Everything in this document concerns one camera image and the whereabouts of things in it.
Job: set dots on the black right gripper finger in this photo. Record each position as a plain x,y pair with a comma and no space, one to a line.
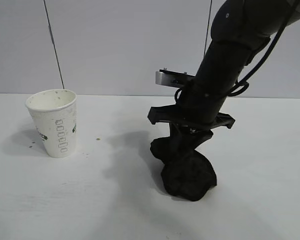
201,140
179,137

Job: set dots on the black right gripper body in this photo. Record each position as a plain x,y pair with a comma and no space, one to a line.
200,110

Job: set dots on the black purple cloth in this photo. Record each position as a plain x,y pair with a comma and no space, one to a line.
187,180

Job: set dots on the white printed paper cup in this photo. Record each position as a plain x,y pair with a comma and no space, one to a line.
52,125

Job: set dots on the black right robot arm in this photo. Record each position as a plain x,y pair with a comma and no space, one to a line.
227,50

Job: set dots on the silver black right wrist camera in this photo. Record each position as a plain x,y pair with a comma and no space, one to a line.
168,78

